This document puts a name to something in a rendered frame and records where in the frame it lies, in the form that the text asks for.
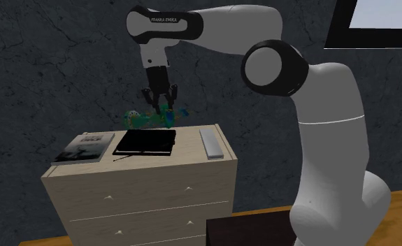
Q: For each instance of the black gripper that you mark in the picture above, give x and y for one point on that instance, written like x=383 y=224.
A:
x=158 y=81

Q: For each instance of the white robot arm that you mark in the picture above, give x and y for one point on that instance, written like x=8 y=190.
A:
x=326 y=136

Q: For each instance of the green colourful toy figure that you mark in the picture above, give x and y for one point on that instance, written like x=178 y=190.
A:
x=146 y=120

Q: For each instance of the black notebook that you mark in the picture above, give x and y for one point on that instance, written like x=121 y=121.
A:
x=146 y=141

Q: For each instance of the grey remote control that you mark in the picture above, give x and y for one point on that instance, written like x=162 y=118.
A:
x=211 y=143

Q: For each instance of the black pen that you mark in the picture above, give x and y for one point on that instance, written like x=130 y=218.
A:
x=122 y=158

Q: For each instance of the grey book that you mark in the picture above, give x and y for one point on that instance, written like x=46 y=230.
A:
x=84 y=148

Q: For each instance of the light wooden chest of drawers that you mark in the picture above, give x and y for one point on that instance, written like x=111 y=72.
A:
x=142 y=194

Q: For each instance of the black-framed window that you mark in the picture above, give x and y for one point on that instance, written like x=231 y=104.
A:
x=374 y=24

